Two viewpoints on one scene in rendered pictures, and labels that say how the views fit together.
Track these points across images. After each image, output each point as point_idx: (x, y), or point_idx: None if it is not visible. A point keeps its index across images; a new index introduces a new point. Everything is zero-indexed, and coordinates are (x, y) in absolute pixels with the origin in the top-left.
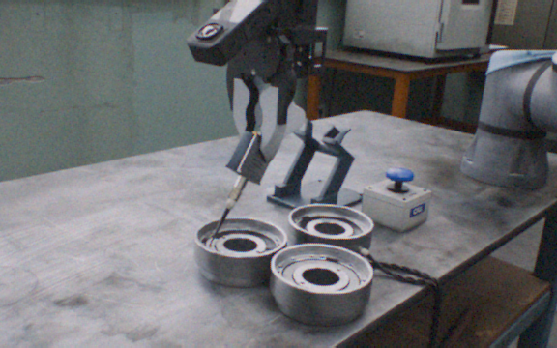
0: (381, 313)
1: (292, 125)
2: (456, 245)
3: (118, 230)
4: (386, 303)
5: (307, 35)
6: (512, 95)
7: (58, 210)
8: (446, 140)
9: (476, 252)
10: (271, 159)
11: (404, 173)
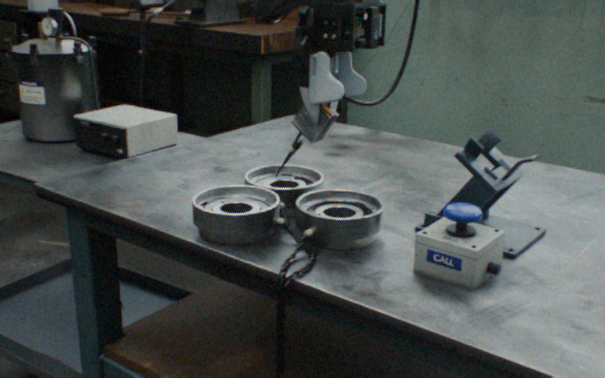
0: (221, 251)
1: (326, 94)
2: (399, 302)
3: (329, 168)
4: (240, 254)
5: (329, 8)
6: None
7: (353, 151)
8: None
9: (384, 312)
10: (314, 122)
11: (452, 208)
